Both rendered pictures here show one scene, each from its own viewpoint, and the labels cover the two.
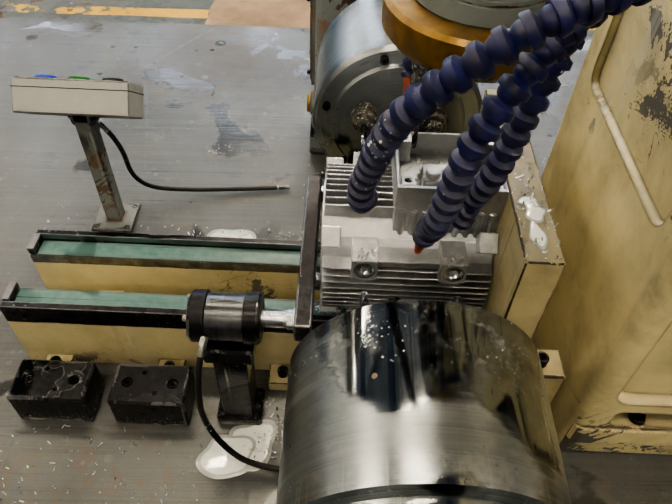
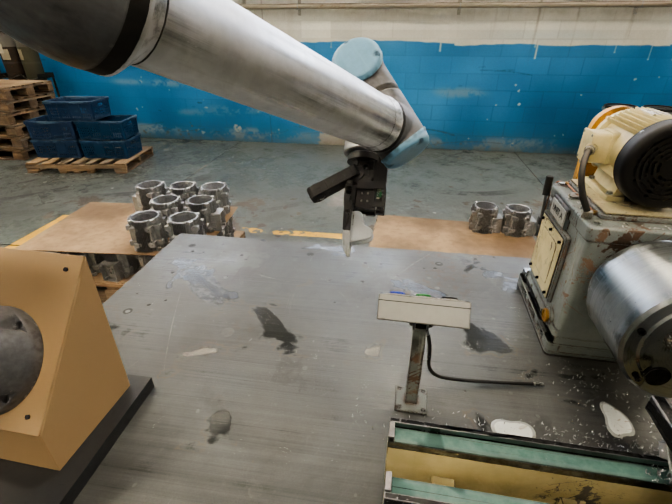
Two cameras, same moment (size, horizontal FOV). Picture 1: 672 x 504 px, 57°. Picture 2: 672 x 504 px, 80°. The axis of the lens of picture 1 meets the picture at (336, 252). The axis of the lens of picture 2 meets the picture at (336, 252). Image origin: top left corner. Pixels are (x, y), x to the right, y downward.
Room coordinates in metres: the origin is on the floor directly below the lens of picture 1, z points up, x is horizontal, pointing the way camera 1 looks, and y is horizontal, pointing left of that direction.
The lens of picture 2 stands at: (0.13, 0.45, 1.53)
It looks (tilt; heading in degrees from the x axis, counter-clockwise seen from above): 29 degrees down; 10
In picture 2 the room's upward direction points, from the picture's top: straight up
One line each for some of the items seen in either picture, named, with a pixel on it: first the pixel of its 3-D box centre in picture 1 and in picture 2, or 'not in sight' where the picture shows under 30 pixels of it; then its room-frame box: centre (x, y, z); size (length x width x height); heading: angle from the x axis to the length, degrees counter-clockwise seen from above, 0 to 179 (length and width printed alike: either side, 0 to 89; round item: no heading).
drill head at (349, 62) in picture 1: (394, 71); (659, 301); (0.90, -0.08, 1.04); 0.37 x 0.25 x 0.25; 0
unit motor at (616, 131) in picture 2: not in sight; (605, 196); (1.18, -0.05, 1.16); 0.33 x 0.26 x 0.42; 0
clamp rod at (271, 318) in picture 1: (263, 318); not in sight; (0.41, 0.08, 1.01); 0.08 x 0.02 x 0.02; 90
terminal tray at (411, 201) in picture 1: (444, 183); not in sight; (0.55, -0.12, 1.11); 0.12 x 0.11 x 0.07; 90
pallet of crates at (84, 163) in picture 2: not in sight; (85, 132); (4.57, 4.39, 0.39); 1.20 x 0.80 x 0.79; 100
